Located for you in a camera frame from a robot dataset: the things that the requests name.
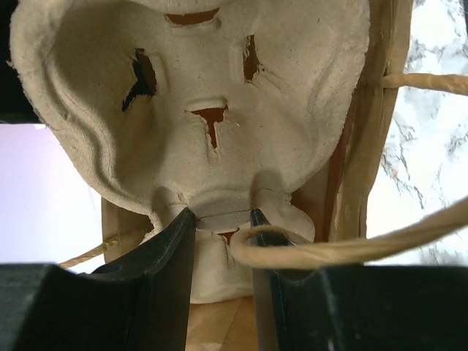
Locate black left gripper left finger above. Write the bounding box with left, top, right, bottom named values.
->
left=91, top=206, right=197, bottom=351

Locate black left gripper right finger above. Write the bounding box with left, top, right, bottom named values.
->
left=249, top=208, right=330, bottom=351

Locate brown paper bag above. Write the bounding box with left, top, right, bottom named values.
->
left=58, top=0, right=468, bottom=351

